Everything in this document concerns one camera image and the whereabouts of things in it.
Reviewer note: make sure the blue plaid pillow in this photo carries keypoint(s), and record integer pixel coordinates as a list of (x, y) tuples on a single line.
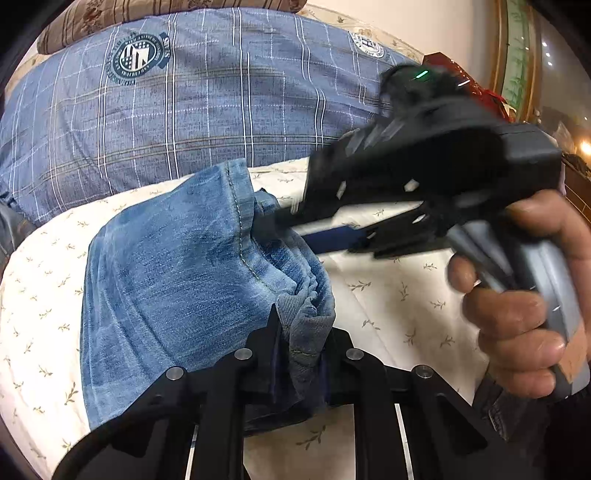
[(207, 115)]

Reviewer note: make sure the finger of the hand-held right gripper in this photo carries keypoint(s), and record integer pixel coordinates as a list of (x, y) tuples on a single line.
[(337, 237)]

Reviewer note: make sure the person's right hand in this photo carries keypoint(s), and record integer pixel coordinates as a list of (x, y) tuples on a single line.
[(508, 314)]

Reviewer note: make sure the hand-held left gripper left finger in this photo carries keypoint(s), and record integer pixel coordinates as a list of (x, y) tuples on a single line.
[(258, 355)]

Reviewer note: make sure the blue denim pants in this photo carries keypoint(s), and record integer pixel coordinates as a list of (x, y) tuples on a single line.
[(175, 277)]

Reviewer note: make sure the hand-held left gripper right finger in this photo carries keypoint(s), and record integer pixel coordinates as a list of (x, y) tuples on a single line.
[(341, 355)]

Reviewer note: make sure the gold framed mirror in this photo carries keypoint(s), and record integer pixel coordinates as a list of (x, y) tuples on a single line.
[(517, 60)]

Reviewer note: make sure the cream leaf print bed sheet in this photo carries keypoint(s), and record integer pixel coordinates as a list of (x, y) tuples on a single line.
[(406, 304)]

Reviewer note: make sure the brown striped floral pillow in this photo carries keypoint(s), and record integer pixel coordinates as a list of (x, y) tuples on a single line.
[(92, 27)]

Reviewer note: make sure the dark red shiny cloth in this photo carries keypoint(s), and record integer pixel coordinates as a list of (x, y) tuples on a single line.
[(491, 99)]

